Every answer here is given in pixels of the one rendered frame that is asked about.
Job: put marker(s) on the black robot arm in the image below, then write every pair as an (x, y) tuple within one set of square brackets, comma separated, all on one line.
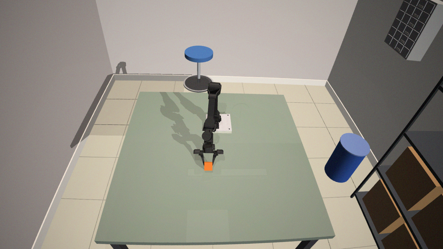
[(213, 117)]

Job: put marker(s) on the orange block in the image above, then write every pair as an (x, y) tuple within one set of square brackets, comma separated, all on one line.
[(208, 165)]

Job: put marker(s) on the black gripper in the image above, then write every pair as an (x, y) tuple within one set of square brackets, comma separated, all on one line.
[(215, 152)]

